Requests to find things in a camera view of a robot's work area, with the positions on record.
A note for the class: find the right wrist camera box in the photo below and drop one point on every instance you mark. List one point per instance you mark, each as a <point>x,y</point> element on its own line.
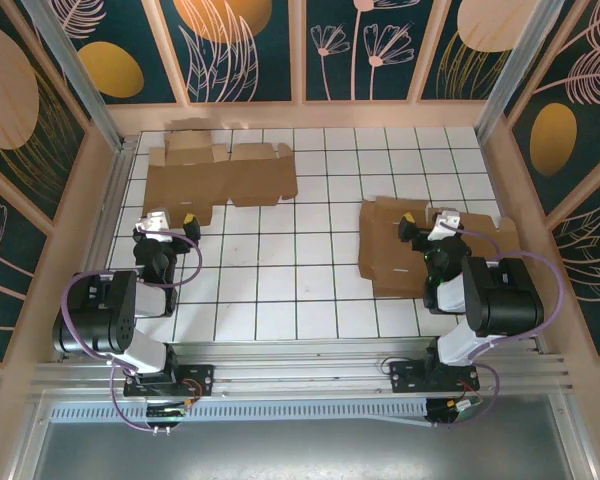
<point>445,222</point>

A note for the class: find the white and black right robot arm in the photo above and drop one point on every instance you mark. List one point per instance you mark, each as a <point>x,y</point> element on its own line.
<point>460,345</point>

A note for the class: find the aluminium side rail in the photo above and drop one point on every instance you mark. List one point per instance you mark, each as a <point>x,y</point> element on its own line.
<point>107,210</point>

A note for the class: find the grey metal sheet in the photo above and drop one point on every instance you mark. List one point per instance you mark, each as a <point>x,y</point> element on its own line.
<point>300,450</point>

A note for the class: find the aluminium frame post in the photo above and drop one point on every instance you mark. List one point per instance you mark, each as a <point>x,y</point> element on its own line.
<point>75,65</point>
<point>510,65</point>

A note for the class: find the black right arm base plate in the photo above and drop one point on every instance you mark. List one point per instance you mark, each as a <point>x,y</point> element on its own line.
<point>405,377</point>

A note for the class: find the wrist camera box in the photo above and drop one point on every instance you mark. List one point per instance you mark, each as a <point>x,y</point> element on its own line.
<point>155,222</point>
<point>445,222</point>

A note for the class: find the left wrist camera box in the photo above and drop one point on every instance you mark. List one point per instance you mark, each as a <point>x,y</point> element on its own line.
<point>155,222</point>

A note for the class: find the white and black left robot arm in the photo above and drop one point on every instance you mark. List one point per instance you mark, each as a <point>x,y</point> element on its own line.
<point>145,350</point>

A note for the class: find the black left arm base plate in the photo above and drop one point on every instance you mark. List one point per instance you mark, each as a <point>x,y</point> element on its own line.
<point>200,375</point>

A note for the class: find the brown cardboard box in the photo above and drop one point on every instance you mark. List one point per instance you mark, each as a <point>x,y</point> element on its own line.
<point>190,180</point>
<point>380,240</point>

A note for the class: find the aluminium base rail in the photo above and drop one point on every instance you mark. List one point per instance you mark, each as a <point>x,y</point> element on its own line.
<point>305,370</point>

